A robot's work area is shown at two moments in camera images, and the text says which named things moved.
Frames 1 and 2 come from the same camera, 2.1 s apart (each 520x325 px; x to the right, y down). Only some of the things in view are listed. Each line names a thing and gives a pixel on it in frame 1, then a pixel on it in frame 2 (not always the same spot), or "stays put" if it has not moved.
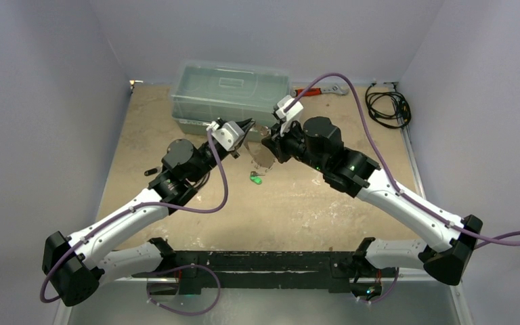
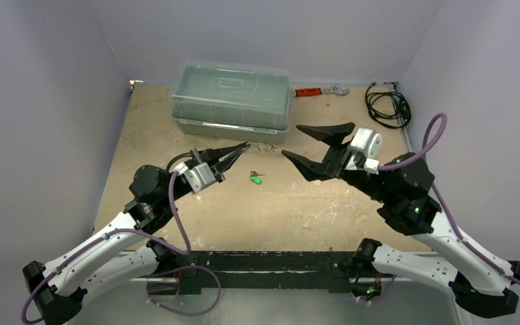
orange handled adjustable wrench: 313,91 stays put
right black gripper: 276,143 to 334,158
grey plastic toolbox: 202,91 stays put
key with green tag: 254,177 stays put
